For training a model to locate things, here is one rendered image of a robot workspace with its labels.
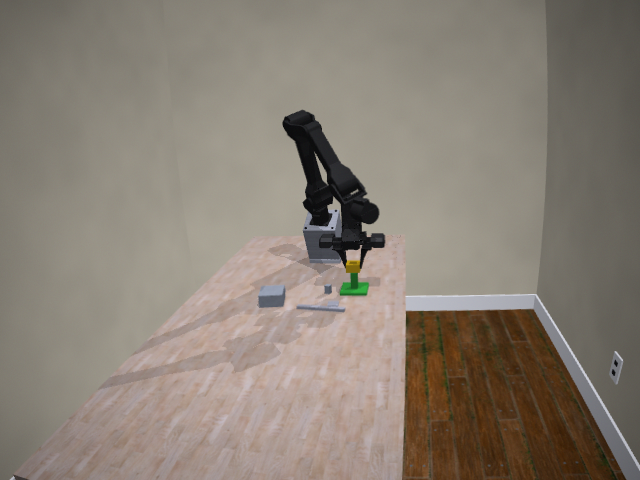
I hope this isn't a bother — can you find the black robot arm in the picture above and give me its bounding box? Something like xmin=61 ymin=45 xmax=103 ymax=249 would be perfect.
xmin=282 ymin=110 xmax=379 ymax=250

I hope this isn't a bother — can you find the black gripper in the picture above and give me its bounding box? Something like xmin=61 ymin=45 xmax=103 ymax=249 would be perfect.
xmin=319 ymin=218 xmax=385 ymax=269

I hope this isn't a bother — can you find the yellow square nut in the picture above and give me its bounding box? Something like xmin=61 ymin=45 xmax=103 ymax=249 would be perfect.
xmin=346 ymin=260 xmax=361 ymax=273

